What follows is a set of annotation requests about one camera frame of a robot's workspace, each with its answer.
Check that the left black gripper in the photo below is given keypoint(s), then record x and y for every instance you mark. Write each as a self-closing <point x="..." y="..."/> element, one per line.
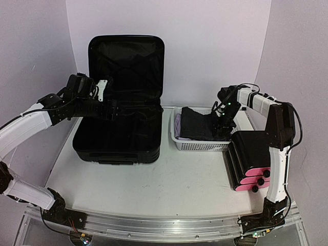
<point x="112" y="115"/>

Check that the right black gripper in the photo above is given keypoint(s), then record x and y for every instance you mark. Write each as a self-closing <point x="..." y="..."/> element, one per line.
<point x="220" y="126"/>

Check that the black garment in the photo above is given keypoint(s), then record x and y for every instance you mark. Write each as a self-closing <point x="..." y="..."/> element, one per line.
<point x="208" y="127"/>

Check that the black pouch with pink end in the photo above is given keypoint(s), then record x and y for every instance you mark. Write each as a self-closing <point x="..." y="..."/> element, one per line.
<point x="252" y="153"/>

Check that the white perforated plastic basket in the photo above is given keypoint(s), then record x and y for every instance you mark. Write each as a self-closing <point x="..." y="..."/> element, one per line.
<point x="198" y="145"/>

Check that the purple cloth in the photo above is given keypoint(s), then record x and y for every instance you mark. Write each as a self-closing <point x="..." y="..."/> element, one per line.
<point x="177" y="128"/>

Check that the black ribbed hard-shell suitcase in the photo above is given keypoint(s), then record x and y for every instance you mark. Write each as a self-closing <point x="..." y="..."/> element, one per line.
<point x="136" y="64"/>

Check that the pink drawer black knob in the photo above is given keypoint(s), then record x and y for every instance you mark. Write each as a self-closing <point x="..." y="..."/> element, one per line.
<point x="254" y="187"/>

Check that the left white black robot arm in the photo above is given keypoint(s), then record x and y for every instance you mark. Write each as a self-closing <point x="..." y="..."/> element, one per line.
<point x="81" y="97"/>

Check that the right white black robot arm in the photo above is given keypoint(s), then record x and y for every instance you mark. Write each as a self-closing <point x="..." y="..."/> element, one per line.
<point x="279" y="135"/>

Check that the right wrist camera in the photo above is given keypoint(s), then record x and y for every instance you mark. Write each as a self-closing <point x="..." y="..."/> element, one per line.
<point x="216" y="108"/>

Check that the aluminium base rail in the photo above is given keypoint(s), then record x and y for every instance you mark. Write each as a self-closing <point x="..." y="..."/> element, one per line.
<point x="168" y="230"/>

